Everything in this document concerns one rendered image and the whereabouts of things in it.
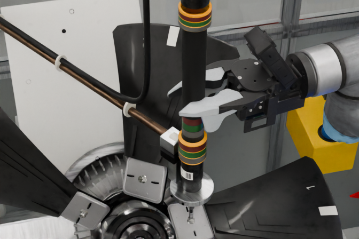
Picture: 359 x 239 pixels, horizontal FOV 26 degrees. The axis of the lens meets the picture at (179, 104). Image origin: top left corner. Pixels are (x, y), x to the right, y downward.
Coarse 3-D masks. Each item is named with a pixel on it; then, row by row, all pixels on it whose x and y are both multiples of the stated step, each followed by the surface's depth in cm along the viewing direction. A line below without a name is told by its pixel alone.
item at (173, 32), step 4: (172, 28) 128; (176, 28) 127; (172, 32) 128; (176, 32) 127; (168, 36) 128; (172, 36) 128; (176, 36) 127; (168, 40) 128; (172, 40) 128; (176, 40) 127; (168, 44) 128; (172, 44) 127
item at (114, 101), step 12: (0, 24) 140; (12, 36) 139; (36, 48) 136; (48, 60) 134; (72, 72) 131; (84, 84) 130; (108, 96) 127; (120, 108) 126; (132, 108) 125; (144, 120) 123; (156, 132) 122
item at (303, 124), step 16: (320, 96) 170; (288, 112) 172; (304, 112) 166; (320, 112) 166; (288, 128) 174; (304, 128) 163; (320, 128) 163; (304, 144) 165; (320, 144) 160; (336, 144) 160; (352, 144) 161; (320, 160) 162; (336, 160) 163; (352, 160) 164
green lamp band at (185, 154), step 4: (180, 148) 117; (180, 152) 117; (184, 152) 116; (200, 152) 116; (204, 152) 117; (184, 156) 117; (188, 156) 116; (192, 156) 116; (196, 156) 116; (200, 156) 117
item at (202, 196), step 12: (168, 132) 121; (168, 144) 119; (168, 156) 120; (168, 168) 123; (180, 168) 123; (180, 180) 125; (204, 180) 125; (180, 192) 123; (204, 192) 123; (192, 204) 122
